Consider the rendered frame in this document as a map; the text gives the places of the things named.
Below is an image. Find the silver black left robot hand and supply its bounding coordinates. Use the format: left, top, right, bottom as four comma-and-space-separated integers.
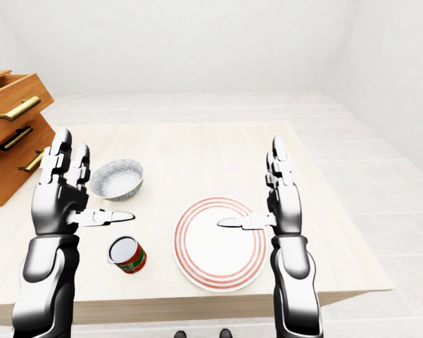
30, 127, 136, 237

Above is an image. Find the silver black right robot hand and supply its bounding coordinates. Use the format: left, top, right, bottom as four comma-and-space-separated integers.
216, 135, 303, 236

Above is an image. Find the patterned grey white bowl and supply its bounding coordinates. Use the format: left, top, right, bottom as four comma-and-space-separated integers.
89, 158, 144, 202

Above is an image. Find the white plate with red rings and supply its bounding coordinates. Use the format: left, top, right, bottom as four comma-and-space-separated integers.
172, 196, 270, 293

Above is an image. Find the wooden cabinet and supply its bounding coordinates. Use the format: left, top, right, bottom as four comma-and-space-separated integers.
0, 69, 56, 208

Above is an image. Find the red green food tin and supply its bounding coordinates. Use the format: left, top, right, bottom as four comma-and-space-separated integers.
107, 235, 148, 275

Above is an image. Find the open wooden drawer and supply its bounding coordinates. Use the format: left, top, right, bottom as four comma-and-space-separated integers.
0, 73, 55, 153

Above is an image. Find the wooden drawer with brass handle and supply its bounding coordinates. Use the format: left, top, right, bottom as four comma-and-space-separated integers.
0, 144, 53, 208

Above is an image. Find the dark brass drawer handle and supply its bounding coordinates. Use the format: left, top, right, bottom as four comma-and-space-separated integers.
0, 125, 34, 152

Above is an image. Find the wooden drawer with dark handle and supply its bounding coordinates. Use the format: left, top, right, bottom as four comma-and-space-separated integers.
0, 113, 56, 163

